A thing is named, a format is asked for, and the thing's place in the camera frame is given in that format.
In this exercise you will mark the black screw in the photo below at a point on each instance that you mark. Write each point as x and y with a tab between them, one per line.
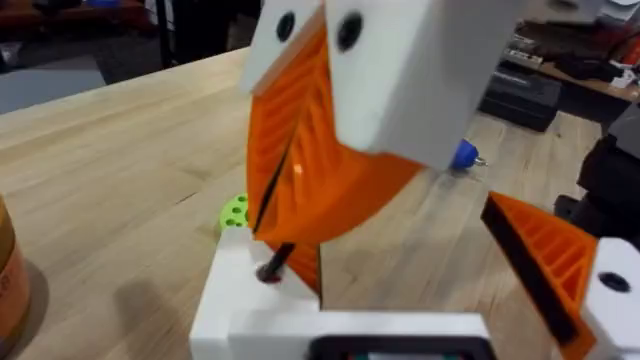
274	266

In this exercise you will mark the brown round tub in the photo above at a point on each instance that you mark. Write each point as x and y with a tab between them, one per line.
10	280

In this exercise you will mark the black upright pole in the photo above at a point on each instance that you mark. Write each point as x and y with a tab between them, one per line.
163	32

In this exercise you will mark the blue electric screwdriver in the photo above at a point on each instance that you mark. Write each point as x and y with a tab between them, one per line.
464	154

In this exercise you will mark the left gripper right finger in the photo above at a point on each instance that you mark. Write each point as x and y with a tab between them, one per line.
555	260

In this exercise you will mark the green disc with holes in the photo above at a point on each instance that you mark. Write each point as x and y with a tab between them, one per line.
235	212

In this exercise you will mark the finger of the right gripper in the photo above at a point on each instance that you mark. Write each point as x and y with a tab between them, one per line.
270	125
400	75

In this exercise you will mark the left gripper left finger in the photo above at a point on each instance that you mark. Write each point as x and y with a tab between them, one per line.
235	295

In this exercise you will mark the black box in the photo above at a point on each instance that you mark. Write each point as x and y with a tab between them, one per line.
520	97

